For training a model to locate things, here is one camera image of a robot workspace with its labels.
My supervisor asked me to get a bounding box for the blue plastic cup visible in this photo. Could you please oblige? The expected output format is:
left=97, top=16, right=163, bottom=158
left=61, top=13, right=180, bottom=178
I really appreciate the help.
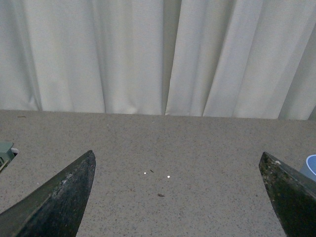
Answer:
left=300, top=155, right=316, bottom=181

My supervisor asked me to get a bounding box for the white pleated curtain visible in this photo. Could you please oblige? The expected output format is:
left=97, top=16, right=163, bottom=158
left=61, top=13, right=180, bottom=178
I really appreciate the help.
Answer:
left=0, top=0, right=316, bottom=120

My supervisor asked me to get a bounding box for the left gripper dark right finger camera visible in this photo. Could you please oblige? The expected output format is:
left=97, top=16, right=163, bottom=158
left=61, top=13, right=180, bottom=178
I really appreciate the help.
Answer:
left=259, top=152, right=316, bottom=237

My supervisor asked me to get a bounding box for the left gripper dark left finger camera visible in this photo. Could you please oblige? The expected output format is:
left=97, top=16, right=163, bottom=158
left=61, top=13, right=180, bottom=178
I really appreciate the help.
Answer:
left=0, top=151, right=96, bottom=237

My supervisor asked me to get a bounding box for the grey-green box at table edge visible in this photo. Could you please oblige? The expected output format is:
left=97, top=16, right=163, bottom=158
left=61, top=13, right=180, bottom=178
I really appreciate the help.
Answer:
left=0, top=142, right=19, bottom=172

